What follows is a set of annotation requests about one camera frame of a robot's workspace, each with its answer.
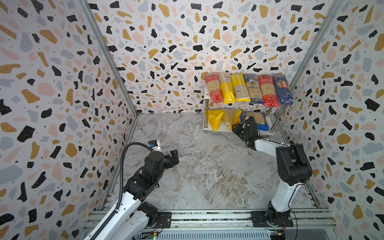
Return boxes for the dark blue clear spaghetti pack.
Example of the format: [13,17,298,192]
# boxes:
[244,74,264,104]

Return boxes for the white two-tier shelf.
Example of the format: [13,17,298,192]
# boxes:
[203,86,287,138]

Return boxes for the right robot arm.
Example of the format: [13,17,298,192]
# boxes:
[232,117,313,227]

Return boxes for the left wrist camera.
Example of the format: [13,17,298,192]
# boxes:
[148,140,162,152]

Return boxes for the blue orange orecchiette bag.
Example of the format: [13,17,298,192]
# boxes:
[240,111,270,131]

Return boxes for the yellow spaghetti pack barcode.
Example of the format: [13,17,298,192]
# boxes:
[219,72,236,105]

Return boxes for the yellow spaghetti pack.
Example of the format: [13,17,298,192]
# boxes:
[230,73,251,103]

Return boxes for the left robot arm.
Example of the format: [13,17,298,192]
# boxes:
[85,149,180,240]

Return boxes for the yellow pasta bag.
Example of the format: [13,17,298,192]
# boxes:
[207,109,242,132]

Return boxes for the black corrugated cable hose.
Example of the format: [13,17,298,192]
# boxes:
[89,142,154,240]

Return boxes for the blue Barilla spaghetti pack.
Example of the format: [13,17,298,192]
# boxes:
[273,74,294,105]

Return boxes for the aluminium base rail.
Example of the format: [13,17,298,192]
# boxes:
[97,209,342,240]

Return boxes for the red spaghetti pack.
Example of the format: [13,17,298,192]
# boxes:
[258,75,280,108]
[205,72,224,104]

